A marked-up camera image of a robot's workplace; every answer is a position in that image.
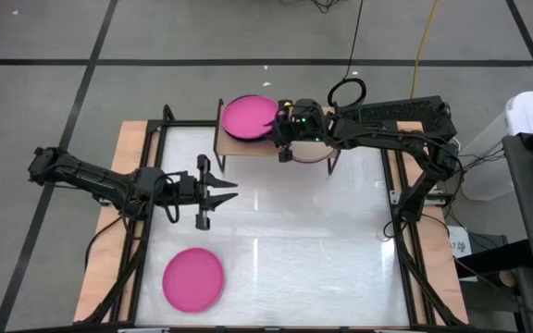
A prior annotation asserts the beige plate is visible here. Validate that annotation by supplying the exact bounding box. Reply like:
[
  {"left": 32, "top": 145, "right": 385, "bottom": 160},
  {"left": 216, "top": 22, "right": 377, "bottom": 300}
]
[{"left": 289, "top": 136, "right": 341, "bottom": 165}]

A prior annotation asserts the pink plate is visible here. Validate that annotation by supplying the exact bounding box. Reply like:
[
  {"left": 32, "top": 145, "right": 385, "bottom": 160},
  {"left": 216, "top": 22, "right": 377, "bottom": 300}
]
[
  {"left": 221, "top": 94, "right": 280, "bottom": 142},
  {"left": 162, "top": 247, "right": 227, "bottom": 314},
  {"left": 222, "top": 95, "right": 279, "bottom": 140}
]

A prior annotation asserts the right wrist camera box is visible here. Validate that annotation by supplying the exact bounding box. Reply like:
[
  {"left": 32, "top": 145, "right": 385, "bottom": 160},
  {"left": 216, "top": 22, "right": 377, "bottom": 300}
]
[{"left": 293, "top": 99, "right": 325, "bottom": 129}]

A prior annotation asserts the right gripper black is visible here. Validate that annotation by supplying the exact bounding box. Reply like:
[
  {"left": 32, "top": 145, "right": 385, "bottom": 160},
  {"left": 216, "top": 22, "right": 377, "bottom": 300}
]
[{"left": 260, "top": 98, "right": 330, "bottom": 164}]

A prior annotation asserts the wooden shelf with black legs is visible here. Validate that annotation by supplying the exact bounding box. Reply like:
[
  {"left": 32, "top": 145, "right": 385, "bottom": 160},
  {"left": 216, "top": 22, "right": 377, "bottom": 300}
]
[{"left": 213, "top": 97, "right": 342, "bottom": 176}]

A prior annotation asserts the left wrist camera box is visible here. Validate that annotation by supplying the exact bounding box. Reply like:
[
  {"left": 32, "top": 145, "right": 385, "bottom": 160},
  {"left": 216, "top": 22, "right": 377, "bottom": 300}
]
[{"left": 172, "top": 170, "right": 199, "bottom": 193}]

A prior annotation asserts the light wooden base board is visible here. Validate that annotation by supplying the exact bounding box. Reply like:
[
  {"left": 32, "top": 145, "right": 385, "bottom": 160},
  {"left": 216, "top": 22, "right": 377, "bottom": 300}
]
[{"left": 72, "top": 119, "right": 470, "bottom": 326}]

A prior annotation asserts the yellow hanging cable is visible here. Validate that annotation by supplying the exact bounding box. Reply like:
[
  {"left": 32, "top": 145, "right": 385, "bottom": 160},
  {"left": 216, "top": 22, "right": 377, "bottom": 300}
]
[{"left": 409, "top": 0, "right": 441, "bottom": 99}]

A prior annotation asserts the black aluminium table frame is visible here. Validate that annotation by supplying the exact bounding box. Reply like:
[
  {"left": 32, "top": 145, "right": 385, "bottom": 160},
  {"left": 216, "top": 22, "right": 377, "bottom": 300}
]
[{"left": 81, "top": 104, "right": 471, "bottom": 333}]

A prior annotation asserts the black hanging cable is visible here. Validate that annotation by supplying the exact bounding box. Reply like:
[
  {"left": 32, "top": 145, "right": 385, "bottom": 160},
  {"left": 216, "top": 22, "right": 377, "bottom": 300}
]
[{"left": 326, "top": 0, "right": 368, "bottom": 108}]

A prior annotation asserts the white plastic waste bin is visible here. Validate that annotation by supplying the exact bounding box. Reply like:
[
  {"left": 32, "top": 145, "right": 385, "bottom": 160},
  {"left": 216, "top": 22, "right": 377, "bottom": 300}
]
[{"left": 458, "top": 91, "right": 533, "bottom": 201}]

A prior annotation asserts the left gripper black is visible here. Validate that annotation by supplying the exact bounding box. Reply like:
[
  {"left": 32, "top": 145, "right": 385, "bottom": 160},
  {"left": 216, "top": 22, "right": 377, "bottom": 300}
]
[{"left": 164, "top": 154, "right": 241, "bottom": 231}]

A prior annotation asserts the white paper label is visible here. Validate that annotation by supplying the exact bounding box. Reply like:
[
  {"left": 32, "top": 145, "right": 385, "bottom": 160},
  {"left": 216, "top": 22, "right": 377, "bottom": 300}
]
[{"left": 446, "top": 225, "right": 474, "bottom": 255}]

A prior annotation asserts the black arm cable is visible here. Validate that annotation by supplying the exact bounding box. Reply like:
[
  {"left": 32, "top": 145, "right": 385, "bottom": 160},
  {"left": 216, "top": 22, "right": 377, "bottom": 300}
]
[{"left": 83, "top": 213, "right": 125, "bottom": 272}]

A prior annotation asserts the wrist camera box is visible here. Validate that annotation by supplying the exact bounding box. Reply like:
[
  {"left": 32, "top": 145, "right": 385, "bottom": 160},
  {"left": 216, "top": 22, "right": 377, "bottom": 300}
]
[
  {"left": 172, "top": 170, "right": 199, "bottom": 193},
  {"left": 293, "top": 99, "right": 325, "bottom": 129}
]

